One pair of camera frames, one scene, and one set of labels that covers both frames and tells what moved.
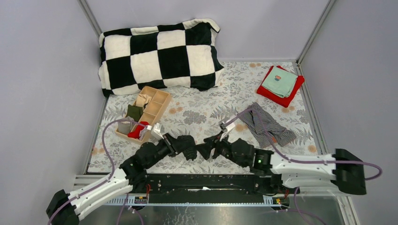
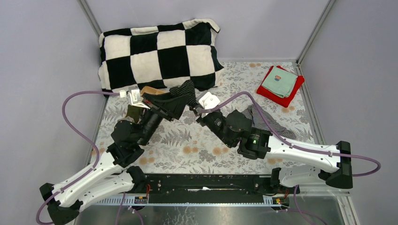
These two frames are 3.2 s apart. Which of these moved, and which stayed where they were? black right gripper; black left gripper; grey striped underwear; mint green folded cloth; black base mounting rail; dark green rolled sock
Moved: black right gripper; black left gripper
Stayed: mint green folded cloth; grey striped underwear; black base mounting rail; dark green rolled sock
